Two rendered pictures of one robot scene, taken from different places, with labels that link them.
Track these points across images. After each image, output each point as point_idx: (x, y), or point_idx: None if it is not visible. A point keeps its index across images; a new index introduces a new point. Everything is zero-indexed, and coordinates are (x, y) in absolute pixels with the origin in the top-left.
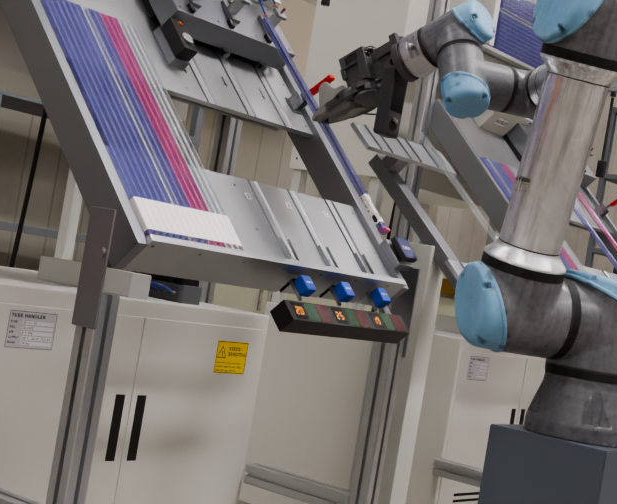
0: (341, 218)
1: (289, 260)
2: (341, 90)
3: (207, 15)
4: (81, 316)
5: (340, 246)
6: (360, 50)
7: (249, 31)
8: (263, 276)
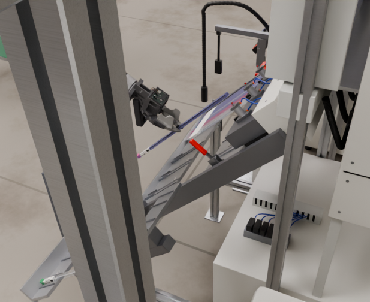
0: (168, 186)
1: (173, 152)
2: (165, 105)
3: (257, 88)
4: None
5: (163, 184)
6: (158, 88)
7: (244, 109)
8: None
